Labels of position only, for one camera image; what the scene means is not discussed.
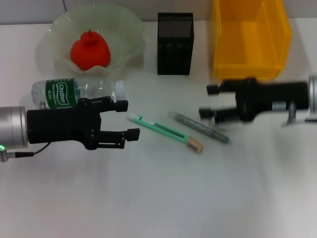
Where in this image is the green white pen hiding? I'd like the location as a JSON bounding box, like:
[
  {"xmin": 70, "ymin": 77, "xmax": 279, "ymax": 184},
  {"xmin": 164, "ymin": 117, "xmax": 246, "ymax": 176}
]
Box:
[{"xmin": 127, "ymin": 113, "xmax": 190, "ymax": 145}]

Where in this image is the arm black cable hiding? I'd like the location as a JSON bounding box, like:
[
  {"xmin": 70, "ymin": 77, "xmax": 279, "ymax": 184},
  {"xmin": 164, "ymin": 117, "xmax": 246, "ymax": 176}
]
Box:
[
  {"xmin": 282, "ymin": 103, "xmax": 317, "ymax": 127},
  {"xmin": 4, "ymin": 142, "xmax": 50, "ymax": 158}
]

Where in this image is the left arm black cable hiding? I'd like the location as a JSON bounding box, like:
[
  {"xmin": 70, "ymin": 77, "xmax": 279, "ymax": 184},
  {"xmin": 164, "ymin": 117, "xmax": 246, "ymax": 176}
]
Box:
[{"xmin": 4, "ymin": 142, "xmax": 50, "ymax": 158}]

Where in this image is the grey marker pen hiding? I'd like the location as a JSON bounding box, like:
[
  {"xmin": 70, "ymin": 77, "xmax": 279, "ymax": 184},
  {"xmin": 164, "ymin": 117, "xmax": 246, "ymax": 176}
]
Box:
[{"xmin": 167, "ymin": 111, "xmax": 230, "ymax": 144}]

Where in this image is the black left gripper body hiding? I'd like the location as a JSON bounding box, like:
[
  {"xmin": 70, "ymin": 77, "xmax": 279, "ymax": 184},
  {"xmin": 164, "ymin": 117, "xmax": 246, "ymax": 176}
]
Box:
[{"xmin": 26, "ymin": 98, "xmax": 102, "ymax": 151}]

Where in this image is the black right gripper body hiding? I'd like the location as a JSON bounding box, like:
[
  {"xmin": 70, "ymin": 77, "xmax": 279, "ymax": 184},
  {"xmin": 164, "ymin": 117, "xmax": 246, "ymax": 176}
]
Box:
[{"xmin": 234, "ymin": 77, "xmax": 310, "ymax": 122}]

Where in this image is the yellow plastic bin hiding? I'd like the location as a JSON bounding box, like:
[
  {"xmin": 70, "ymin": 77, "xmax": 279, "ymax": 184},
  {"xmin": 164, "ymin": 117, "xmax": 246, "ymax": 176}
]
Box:
[{"xmin": 210, "ymin": 0, "xmax": 293, "ymax": 80}]

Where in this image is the tan eraser block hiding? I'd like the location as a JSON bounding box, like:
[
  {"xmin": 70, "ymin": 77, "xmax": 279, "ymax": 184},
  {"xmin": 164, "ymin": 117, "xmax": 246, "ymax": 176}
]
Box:
[{"xmin": 185, "ymin": 137, "xmax": 205, "ymax": 155}]

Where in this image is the black mesh pen holder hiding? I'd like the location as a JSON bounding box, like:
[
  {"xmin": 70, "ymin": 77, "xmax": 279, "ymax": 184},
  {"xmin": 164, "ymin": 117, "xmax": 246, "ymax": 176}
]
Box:
[{"xmin": 157, "ymin": 12, "xmax": 194, "ymax": 76}]

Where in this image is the red orange fruit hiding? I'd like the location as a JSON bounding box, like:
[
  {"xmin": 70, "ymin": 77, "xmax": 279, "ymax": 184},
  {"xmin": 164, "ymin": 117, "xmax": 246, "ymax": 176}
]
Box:
[{"xmin": 70, "ymin": 29, "xmax": 111, "ymax": 71}]

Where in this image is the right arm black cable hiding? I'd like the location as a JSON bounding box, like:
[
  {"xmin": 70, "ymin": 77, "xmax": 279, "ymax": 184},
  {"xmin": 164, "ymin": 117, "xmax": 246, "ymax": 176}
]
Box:
[{"xmin": 282, "ymin": 103, "xmax": 317, "ymax": 127}]

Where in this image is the green glass fruit plate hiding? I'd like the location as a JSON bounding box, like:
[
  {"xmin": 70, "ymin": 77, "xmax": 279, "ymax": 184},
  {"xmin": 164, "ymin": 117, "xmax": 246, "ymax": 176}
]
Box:
[{"xmin": 37, "ymin": 3, "xmax": 146, "ymax": 79}]

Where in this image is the clear green-label water bottle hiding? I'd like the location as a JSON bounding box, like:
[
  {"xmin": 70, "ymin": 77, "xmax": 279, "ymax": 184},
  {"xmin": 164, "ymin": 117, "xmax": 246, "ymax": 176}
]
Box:
[{"xmin": 31, "ymin": 77, "xmax": 125, "ymax": 110}]

